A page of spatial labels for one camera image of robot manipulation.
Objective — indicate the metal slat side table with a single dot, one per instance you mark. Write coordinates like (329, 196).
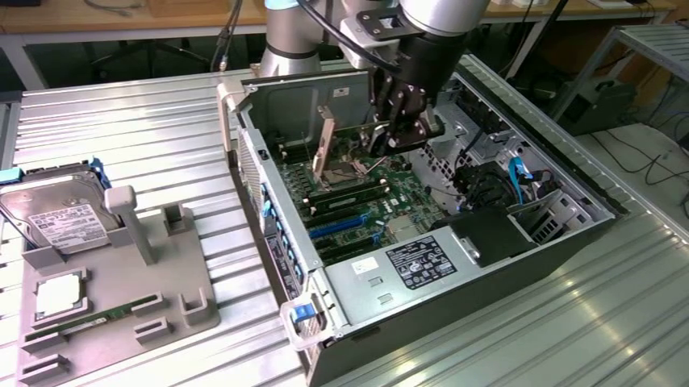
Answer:
(657, 44)

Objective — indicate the CPU socket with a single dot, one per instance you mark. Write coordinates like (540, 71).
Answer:
(342, 175)

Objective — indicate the green motherboard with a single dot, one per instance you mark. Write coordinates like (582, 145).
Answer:
(401, 193)

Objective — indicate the black installed RAM stick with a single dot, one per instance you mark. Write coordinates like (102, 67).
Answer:
(347, 199)

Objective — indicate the blue expansion slot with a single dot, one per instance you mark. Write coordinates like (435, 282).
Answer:
(337, 227)

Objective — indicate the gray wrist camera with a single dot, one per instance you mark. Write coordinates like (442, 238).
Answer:
(366, 36)

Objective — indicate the black graphics card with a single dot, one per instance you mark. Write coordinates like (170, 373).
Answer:
(325, 141)

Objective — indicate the thin metal locking lever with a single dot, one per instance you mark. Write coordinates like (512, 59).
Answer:
(307, 147)

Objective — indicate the wooden desk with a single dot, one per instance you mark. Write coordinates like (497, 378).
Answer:
(592, 12)

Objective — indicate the blue disk caddy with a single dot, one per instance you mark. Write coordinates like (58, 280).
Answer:
(11, 176)

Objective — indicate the blue case latch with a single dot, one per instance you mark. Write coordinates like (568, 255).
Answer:
(301, 312)

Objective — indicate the gray parts rack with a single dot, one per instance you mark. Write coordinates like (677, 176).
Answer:
(118, 294)

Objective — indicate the open black PC case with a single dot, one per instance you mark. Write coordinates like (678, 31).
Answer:
(485, 302)

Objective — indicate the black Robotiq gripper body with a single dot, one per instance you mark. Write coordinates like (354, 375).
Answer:
(430, 64)

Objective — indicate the silver hard disk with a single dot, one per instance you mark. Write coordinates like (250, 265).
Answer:
(59, 213)

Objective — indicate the green RAM stick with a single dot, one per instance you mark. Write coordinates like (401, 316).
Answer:
(102, 316)

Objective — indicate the silver disk bay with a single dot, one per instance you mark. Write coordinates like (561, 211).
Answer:
(560, 217)

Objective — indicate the black plastic fan shroud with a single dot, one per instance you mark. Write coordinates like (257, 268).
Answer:
(485, 238)

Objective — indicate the silver drive cage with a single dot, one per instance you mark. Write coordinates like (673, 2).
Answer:
(473, 133)

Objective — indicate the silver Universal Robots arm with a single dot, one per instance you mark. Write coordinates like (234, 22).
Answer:
(290, 40)

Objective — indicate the black floor device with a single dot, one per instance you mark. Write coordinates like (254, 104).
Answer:
(602, 105)

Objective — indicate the silver CPU chip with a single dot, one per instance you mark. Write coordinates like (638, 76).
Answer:
(59, 294)

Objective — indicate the silver chipset heatsink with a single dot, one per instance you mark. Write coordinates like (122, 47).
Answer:
(405, 227)

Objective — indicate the gray power supply unit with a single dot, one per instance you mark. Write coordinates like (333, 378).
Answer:
(366, 290)

